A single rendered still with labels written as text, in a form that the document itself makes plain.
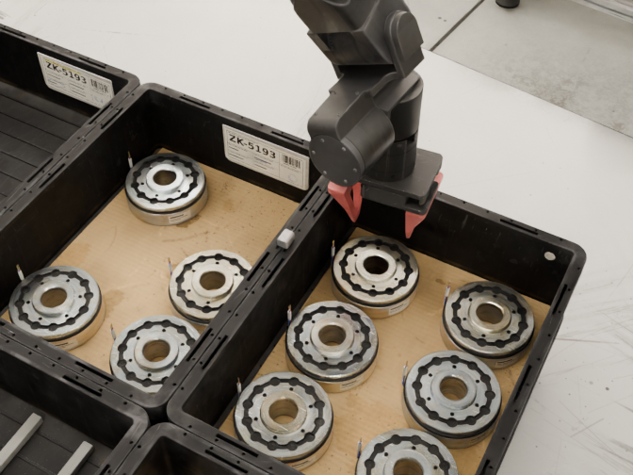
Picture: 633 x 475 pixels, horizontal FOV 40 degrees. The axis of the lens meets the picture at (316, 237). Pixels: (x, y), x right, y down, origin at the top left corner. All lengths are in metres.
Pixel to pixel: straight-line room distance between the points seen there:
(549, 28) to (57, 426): 2.28
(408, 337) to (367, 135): 0.31
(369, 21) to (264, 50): 0.84
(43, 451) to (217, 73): 0.80
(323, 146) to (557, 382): 0.53
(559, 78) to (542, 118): 1.25
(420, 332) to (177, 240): 0.32
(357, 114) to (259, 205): 0.38
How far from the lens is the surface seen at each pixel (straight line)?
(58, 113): 1.31
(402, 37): 0.78
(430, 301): 1.05
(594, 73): 2.81
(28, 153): 1.26
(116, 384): 0.87
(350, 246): 1.05
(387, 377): 0.98
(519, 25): 2.94
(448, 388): 0.97
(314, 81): 1.52
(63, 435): 0.98
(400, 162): 0.86
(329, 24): 0.77
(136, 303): 1.05
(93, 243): 1.12
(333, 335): 0.99
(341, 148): 0.77
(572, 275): 0.98
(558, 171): 1.42
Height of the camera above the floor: 1.66
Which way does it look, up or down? 49 degrees down
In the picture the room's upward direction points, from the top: 1 degrees clockwise
